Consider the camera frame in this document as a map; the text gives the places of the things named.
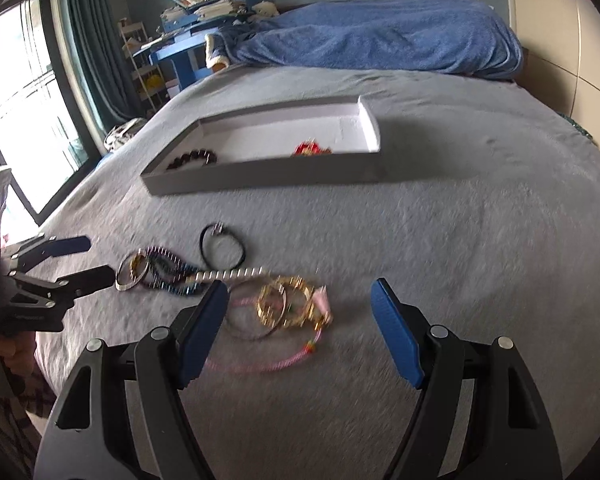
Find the silver bangle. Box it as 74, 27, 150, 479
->
114, 248, 148, 292

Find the blue crystal bead bracelet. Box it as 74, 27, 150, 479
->
151, 263, 214, 297

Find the small dark bead bracelet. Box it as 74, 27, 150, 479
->
142, 245, 202, 291

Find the black elastic hair tie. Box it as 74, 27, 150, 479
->
199, 222, 247, 271

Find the pearl hair clip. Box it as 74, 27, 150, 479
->
185, 266, 268, 284

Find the large black bead bracelet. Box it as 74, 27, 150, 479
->
165, 148, 219, 172

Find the pink braided cord bracelet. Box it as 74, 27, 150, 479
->
201, 284, 334, 375

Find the gold chain bracelet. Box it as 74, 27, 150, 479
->
256, 275, 334, 331

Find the red gold charm ornament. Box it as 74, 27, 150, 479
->
292, 141, 332, 156

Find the left hand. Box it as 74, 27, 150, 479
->
0, 332, 36, 377

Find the grey bag on floor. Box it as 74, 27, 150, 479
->
104, 117, 147, 153

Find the white shelf rack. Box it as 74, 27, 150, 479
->
118, 18, 168, 116

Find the blue desk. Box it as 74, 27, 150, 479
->
132, 0, 256, 90

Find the teal curtain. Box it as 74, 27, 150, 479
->
60, 0, 144, 132

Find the grey cardboard tray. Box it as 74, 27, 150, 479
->
140, 96, 386, 196

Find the white plush toy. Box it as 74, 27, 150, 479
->
249, 1, 279, 21

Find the beige wardrobe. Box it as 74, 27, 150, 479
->
508, 0, 600, 148

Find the blue blanket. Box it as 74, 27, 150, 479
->
206, 0, 524, 80

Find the window frame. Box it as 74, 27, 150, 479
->
0, 0, 102, 224

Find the thin metal ring bangle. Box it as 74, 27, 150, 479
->
223, 278, 288, 342

